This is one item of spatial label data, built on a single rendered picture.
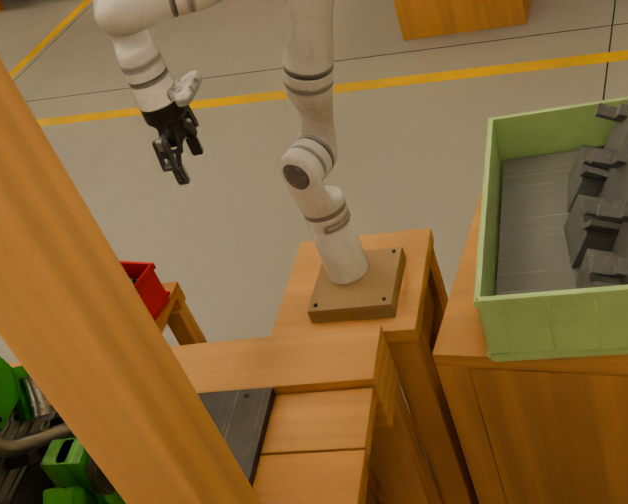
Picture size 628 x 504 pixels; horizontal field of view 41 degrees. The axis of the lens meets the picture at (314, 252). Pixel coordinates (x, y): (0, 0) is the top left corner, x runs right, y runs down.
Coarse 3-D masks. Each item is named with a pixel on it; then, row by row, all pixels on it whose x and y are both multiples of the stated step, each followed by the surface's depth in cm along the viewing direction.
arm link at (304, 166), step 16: (304, 144) 165; (288, 160) 164; (304, 160) 162; (320, 160) 164; (288, 176) 166; (304, 176) 164; (320, 176) 164; (304, 192) 167; (320, 192) 166; (336, 192) 172; (304, 208) 171; (320, 208) 169; (336, 208) 170
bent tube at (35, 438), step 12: (36, 432) 153; (48, 432) 154; (60, 432) 156; (72, 432) 159; (0, 444) 145; (12, 444) 147; (24, 444) 149; (36, 444) 151; (48, 444) 154; (0, 456) 145; (12, 456) 147
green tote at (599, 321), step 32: (512, 128) 199; (544, 128) 197; (576, 128) 196; (608, 128) 194; (480, 224) 171; (480, 256) 164; (480, 288) 157; (608, 288) 147; (512, 320) 157; (544, 320) 155; (576, 320) 154; (608, 320) 152; (512, 352) 162; (544, 352) 160; (576, 352) 158; (608, 352) 157
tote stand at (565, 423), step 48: (480, 336) 171; (480, 384) 173; (528, 384) 168; (576, 384) 164; (624, 384) 159; (480, 432) 184; (528, 432) 178; (576, 432) 173; (624, 432) 169; (480, 480) 196; (528, 480) 190; (576, 480) 184; (624, 480) 179
